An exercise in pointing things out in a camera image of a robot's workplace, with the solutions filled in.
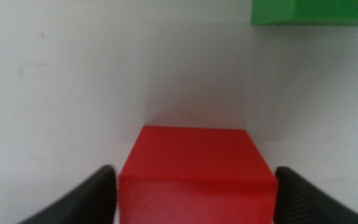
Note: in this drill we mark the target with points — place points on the green cube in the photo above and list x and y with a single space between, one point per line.
315 11

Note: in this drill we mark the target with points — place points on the red cube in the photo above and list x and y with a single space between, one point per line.
197 174

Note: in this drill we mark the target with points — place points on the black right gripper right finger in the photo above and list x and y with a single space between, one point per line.
300 205

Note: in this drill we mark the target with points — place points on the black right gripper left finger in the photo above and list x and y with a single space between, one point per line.
85 202

